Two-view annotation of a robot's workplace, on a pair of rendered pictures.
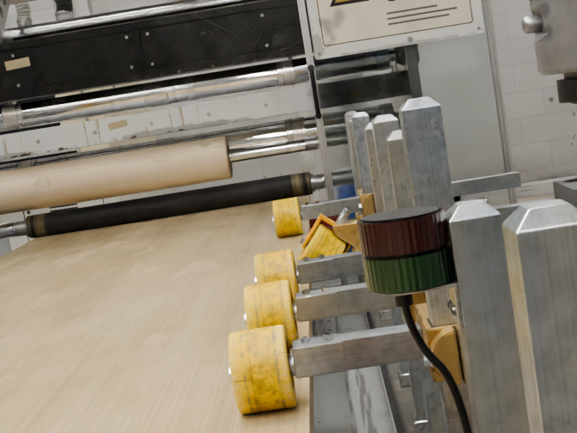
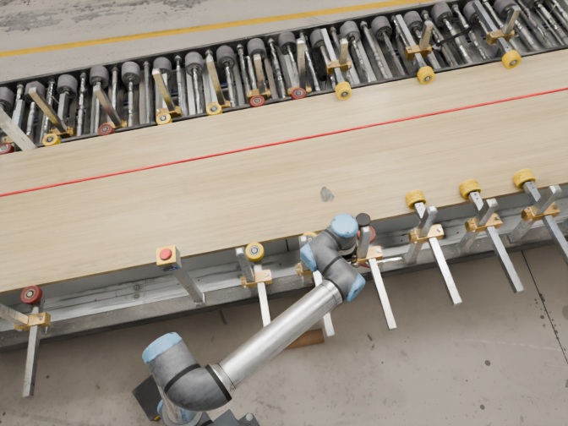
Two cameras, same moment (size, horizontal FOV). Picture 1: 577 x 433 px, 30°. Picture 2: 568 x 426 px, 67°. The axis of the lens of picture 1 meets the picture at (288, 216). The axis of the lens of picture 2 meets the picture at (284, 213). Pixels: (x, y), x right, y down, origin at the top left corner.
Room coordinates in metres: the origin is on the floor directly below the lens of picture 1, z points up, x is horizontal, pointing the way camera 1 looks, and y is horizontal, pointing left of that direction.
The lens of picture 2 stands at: (0.36, -0.84, 2.62)
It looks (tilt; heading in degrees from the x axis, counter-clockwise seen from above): 60 degrees down; 86
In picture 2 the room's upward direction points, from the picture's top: 9 degrees counter-clockwise
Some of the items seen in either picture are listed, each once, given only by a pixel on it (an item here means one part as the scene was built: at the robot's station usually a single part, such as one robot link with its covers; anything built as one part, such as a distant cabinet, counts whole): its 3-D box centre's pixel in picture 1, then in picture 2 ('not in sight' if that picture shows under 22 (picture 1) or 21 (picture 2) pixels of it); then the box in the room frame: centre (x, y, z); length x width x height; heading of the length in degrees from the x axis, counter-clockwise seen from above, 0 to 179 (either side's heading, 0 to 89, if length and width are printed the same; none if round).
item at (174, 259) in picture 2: not in sight; (169, 259); (-0.03, -0.09, 1.18); 0.07 x 0.07 x 0.08; 88
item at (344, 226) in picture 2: not in sight; (343, 232); (0.60, -0.20, 1.29); 0.10 x 0.09 x 0.12; 28
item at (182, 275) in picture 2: not in sight; (187, 283); (-0.04, -0.09, 0.93); 0.05 x 0.04 x 0.45; 178
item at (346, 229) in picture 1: (329, 239); not in sight; (1.77, -0.06, 0.95); 0.10 x 0.04 x 0.10; 88
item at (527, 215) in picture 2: not in sight; (539, 212); (1.50, -0.15, 0.95); 0.13 x 0.06 x 0.05; 178
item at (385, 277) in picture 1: (408, 266); not in sight; (0.73, -0.08, 1.07); 0.06 x 0.06 x 0.02
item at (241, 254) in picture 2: not in sight; (248, 274); (0.23, -0.10, 0.90); 0.03 x 0.03 x 0.48; 88
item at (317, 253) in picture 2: not in sight; (321, 253); (0.51, -0.26, 1.30); 0.12 x 0.12 x 0.09; 28
